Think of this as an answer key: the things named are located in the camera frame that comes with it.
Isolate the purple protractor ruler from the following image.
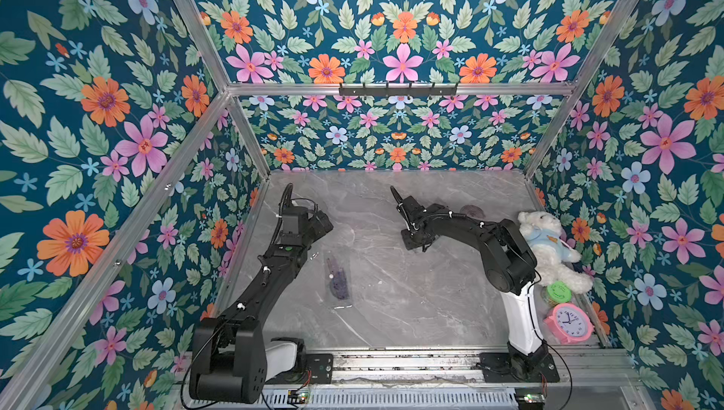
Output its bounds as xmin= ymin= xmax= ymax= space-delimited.
xmin=460 ymin=205 xmax=486 ymax=221

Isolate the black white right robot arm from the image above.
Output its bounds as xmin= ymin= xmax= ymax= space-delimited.
xmin=390 ymin=188 xmax=545 ymax=357

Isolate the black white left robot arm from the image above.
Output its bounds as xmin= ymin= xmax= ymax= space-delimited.
xmin=185 ymin=206 xmax=334 ymax=404

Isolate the white teddy bear blue shirt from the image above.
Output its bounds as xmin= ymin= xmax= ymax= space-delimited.
xmin=518 ymin=211 xmax=594 ymax=294

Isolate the green round lid jar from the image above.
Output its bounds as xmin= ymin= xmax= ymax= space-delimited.
xmin=541 ymin=281 xmax=572 ymax=308

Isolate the pink alarm clock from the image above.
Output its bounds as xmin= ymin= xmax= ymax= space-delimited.
xmin=544 ymin=303 xmax=593 ymax=345

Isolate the black hook rail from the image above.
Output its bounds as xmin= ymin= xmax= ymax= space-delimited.
xmin=337 ymin=83 xmax=458 ymax=98

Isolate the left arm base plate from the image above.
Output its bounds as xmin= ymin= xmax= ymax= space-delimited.
xmin=266 ymin=353 xmax=334 ymax=386

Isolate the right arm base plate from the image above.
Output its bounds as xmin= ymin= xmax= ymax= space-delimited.
xmin=478 ymin=345 xmax=560 ymax=384

